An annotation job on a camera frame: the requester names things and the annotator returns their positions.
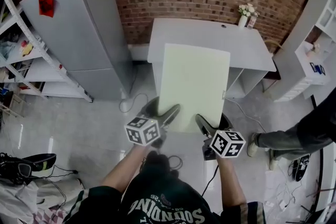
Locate black device with white marker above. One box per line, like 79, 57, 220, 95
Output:
291, 154, 312, 182

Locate white floor cable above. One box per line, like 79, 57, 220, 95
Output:
225, 98, 268, 134

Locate white table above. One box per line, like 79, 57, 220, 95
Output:
147, 17, 277, 100

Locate grey power cable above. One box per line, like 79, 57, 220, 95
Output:
119, 65, 150, 114

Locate black pole stand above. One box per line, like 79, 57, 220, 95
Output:
310, 95, 326, 215

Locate white crumpled cloth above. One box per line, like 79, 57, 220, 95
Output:
0, 177, 85, 224

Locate white cabinet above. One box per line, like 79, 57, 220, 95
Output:
272, 0, 336, 103

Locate pale item board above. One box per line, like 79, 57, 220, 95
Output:
156, 42, 232, 134

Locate blue objects in cabinet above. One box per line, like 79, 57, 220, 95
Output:
309, 61, 327, 76

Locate white vase with flowers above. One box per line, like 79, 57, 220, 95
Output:
237, 3, 260, 29

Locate pink ornament in cabinet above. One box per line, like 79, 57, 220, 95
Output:
305, 42, 321, 58

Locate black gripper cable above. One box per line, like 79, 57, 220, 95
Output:
200, 164, 220, 198

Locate yellow item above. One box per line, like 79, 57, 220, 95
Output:
21, 42, 34, 58

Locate person's right forearm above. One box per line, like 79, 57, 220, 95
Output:
216, 155, 248, 207

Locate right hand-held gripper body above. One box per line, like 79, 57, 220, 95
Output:
202, 130, 247, 162

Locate red diamond sticker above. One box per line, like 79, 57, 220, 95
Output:
38, 0, 55, 18

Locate grey refrigerator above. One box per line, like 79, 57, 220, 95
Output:
20, 0, 135, 101

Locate white metal shelf rack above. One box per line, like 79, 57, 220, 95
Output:
0, 0, 95, 119

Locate black coiled cable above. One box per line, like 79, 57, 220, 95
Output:
167, 155, 184, 172

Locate person's black printed shirt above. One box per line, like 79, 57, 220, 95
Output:
62, 172, 267, 224

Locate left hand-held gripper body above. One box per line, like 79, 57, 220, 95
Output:
124, 109, 169, 150

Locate light blue cloth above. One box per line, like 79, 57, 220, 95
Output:
0, 39, 17, 61

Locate person's left forearm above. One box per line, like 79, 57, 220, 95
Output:
100, 143, 151, 194

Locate black device with green stripe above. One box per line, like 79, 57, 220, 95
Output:
0, 152, 58, 185

